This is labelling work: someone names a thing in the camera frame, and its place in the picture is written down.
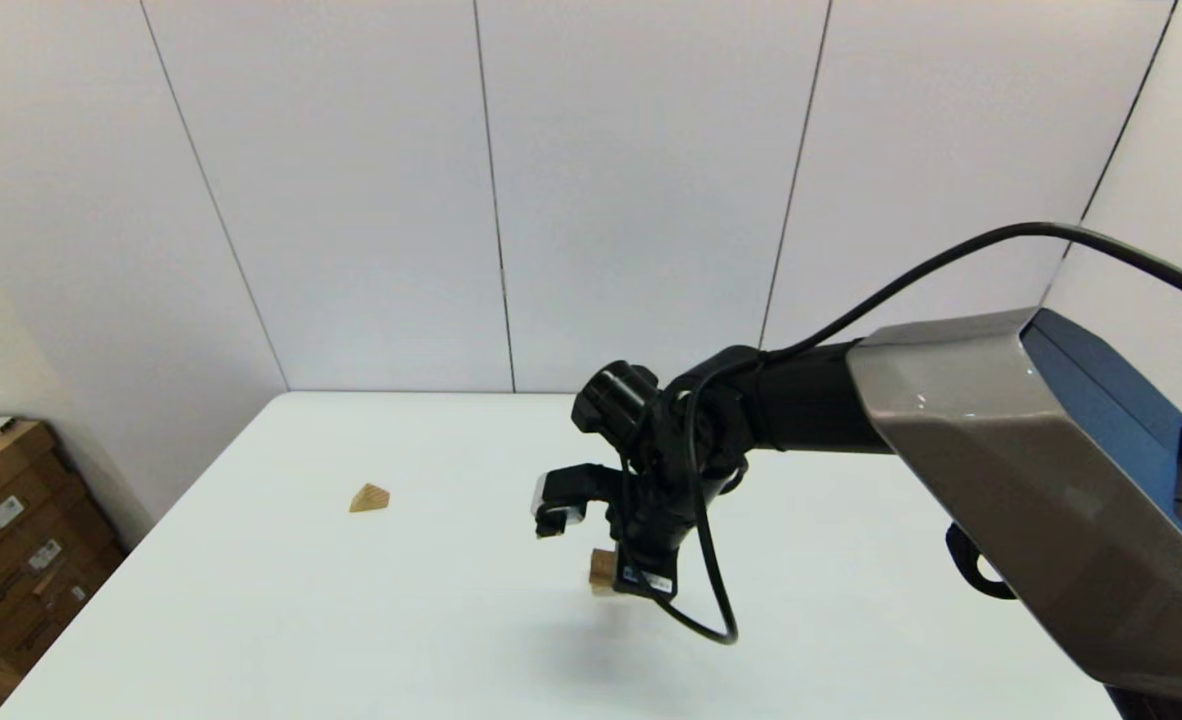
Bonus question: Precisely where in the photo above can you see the brown cardboard box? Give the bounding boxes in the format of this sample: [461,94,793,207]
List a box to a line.
[0,520,132,691]
[0,422,92,581]

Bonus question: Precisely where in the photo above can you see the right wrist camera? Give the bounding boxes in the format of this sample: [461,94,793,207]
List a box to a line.
[530,464,618,540]

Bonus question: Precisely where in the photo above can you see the short black cable loop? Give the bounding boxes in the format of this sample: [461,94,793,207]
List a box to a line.
[945,522,1018,602]

